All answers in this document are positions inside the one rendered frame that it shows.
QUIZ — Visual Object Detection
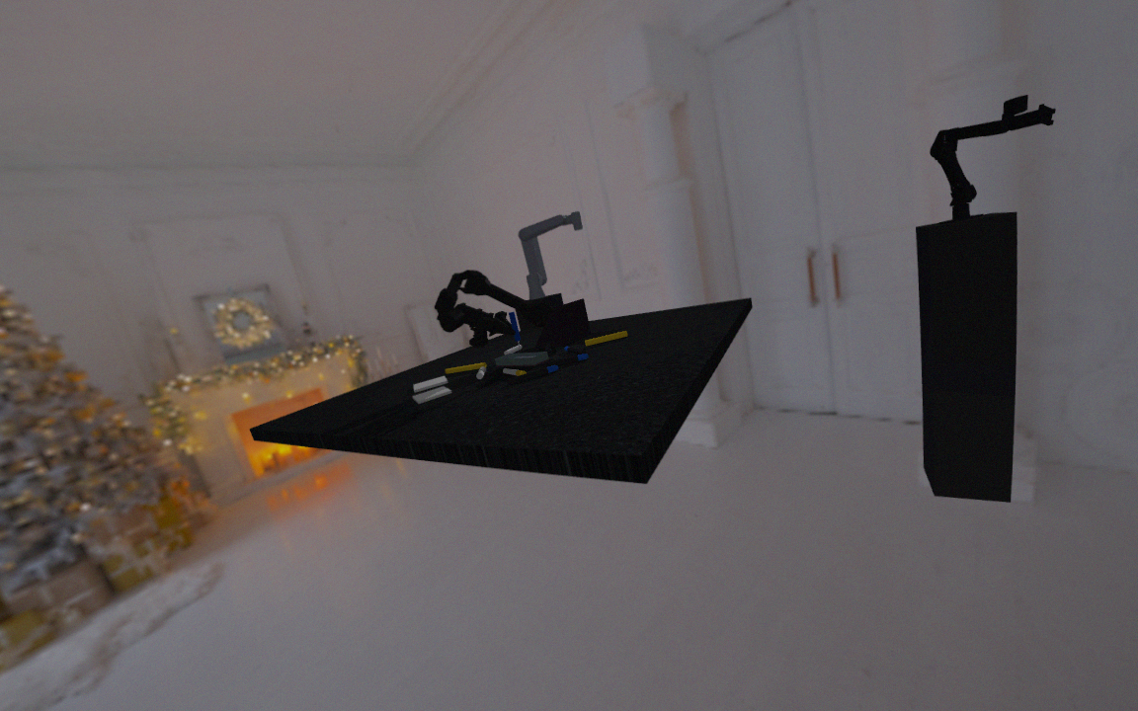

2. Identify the blue stylus with grey tip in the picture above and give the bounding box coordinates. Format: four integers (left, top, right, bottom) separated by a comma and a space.
509, 312, 521, 349

